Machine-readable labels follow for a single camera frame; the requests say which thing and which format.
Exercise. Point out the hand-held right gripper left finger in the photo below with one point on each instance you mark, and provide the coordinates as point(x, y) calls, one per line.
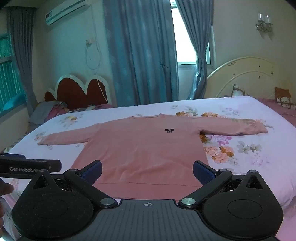
point(92, 172)

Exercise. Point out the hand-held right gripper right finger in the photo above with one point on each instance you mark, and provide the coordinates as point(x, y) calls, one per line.
point(204, 173)

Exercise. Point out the pink long-sleeved sweater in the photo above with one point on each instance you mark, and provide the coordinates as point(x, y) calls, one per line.
point(143, 157)

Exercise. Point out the pile of clothes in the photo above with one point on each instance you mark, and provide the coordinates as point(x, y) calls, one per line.
point(44, 111)

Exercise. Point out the person's left hand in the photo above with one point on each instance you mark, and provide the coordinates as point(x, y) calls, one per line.
point(5, 188)

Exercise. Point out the striped cloth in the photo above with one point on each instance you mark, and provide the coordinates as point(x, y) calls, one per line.
point(21, 138)

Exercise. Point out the floral white bed sheet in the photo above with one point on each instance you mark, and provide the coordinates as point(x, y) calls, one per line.
point(254, 166)

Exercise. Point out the teal cloth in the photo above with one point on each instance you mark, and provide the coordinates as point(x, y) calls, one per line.
point(13, 103)

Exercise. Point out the dark red floral pillow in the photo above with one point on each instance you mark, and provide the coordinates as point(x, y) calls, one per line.
point(101, 107)

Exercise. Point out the red scalloped headboard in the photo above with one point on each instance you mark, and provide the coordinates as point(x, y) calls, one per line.
point(71, 92)

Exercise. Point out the patterned pillow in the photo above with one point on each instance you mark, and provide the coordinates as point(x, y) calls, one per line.
point(283, 97)
point(238, 91)

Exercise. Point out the teal-lit window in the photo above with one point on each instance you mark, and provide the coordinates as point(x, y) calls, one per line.
point(9, 78)

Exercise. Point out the pink blanket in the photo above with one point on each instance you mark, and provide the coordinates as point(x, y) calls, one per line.
point(277, 111)

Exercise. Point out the cream headboard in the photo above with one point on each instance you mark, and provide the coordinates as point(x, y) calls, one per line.
point(249, 74)

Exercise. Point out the grey curtain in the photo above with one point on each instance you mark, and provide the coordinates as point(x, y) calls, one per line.
point(22, 58)

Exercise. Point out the wide blue curtain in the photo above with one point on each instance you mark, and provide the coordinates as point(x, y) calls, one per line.
point(141, 51)

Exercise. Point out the bright window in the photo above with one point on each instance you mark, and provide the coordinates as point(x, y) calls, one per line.
point(183, 41)

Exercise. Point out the tied blue curtain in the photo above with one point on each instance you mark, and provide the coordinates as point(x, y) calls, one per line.
point(196, 34)

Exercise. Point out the white air conditioner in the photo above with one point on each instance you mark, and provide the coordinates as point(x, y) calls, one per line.
point(67, 12)

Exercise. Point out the wall power socket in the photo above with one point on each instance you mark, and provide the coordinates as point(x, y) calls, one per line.
point(89, 42)

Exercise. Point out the wall lamp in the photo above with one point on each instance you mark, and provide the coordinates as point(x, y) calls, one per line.
point(264, 22)

